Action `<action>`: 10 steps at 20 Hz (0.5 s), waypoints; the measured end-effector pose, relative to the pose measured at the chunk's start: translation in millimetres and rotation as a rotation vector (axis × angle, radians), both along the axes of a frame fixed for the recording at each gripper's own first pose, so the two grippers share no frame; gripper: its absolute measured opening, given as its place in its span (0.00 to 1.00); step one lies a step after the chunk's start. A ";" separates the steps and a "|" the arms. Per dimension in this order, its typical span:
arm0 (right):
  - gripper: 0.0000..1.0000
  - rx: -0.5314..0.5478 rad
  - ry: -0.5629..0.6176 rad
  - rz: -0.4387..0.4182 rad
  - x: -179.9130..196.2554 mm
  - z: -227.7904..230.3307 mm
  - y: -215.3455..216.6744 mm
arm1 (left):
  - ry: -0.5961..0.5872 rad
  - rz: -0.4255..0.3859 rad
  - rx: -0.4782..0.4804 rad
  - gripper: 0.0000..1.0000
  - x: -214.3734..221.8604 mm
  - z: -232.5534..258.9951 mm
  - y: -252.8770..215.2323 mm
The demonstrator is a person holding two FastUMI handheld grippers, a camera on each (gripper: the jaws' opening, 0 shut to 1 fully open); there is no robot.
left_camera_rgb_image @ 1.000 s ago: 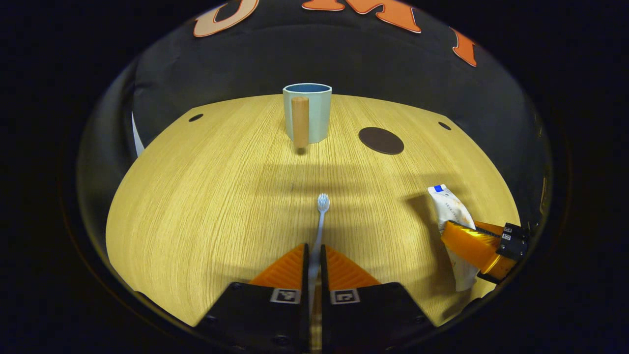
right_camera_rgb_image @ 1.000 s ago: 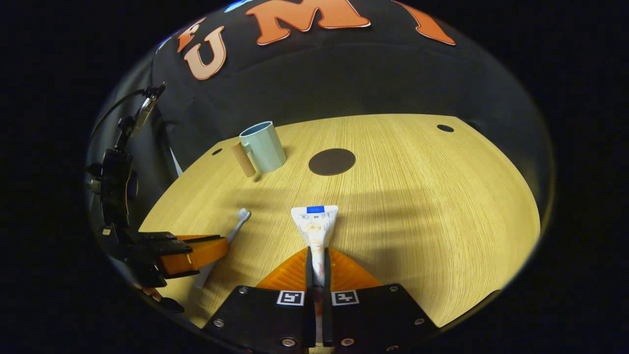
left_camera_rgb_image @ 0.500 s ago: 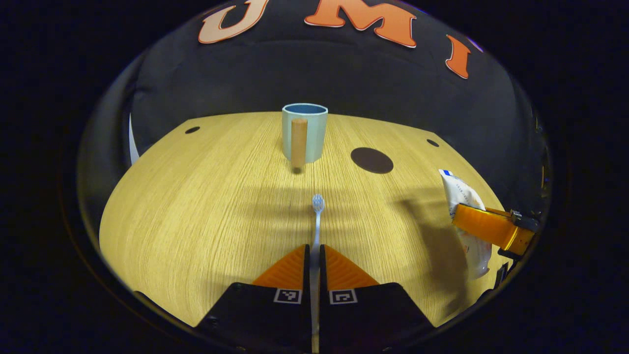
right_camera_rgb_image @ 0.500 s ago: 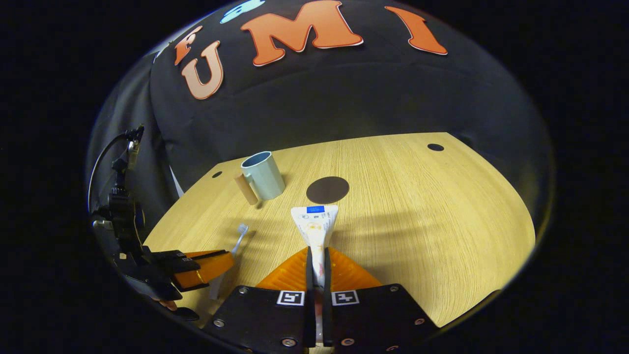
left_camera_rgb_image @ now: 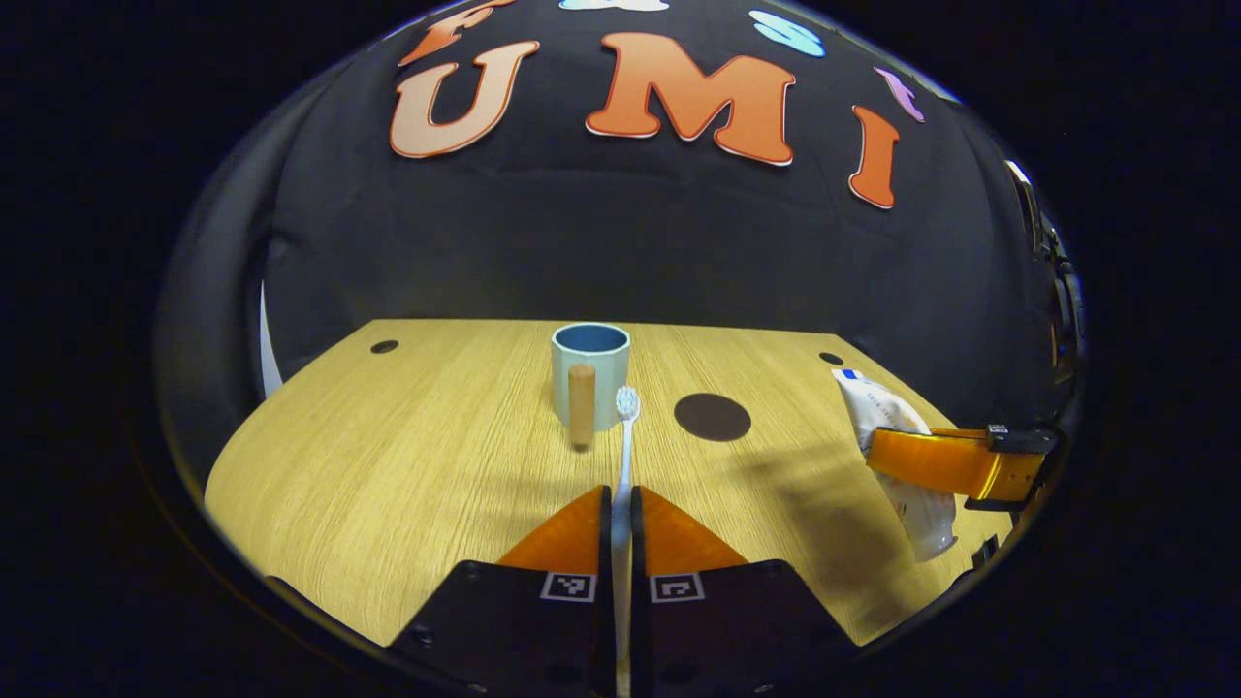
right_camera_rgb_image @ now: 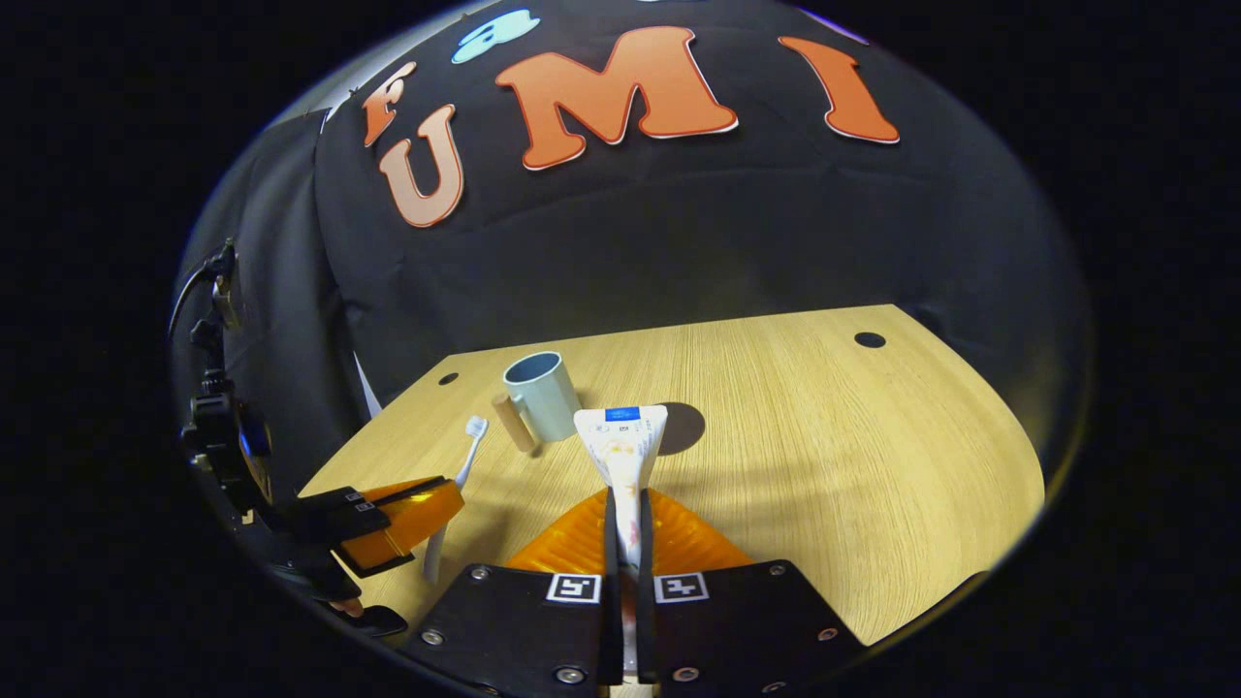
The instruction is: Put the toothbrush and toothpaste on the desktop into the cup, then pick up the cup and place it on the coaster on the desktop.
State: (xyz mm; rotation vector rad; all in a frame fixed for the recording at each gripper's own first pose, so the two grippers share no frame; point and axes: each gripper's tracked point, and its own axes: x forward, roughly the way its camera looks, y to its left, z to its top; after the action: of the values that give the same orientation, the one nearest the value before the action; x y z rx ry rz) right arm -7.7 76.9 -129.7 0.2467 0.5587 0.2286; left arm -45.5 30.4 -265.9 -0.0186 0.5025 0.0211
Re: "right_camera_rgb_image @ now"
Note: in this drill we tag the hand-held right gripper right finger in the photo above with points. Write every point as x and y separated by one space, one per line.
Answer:
747 620

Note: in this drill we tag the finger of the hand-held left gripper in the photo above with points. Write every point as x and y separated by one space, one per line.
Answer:
407 519
373 618

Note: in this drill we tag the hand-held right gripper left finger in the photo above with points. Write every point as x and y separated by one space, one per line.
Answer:
514 620

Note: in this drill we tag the white toothbrush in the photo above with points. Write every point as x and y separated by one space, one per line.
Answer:
474 428

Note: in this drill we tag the dark brown round coaster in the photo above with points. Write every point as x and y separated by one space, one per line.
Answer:
684 427

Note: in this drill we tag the white toothpaste tube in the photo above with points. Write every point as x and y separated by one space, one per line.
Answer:
622 446

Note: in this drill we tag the black backdrop cloth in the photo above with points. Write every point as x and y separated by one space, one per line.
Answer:
679 242

